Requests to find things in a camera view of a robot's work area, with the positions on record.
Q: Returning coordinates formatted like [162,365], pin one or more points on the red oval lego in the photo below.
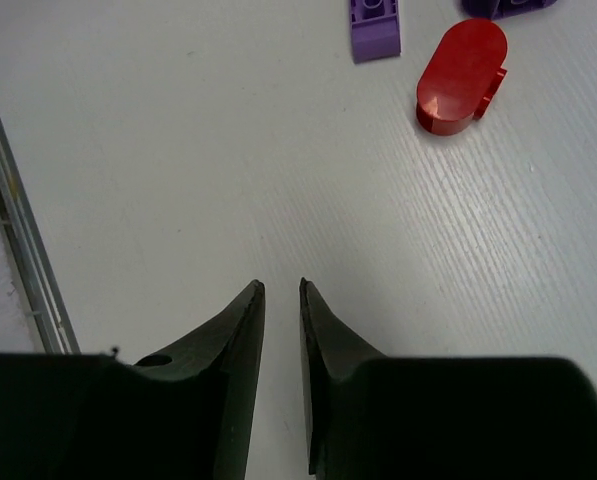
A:
[462,77]

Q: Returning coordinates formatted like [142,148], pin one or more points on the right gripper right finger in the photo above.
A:
[371,416]

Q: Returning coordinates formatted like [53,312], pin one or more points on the purple square lego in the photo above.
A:
[374,30]

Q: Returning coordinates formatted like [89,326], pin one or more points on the purple oval lego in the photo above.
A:
[499,9]

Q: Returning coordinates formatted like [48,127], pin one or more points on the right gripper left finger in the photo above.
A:
[182,412]

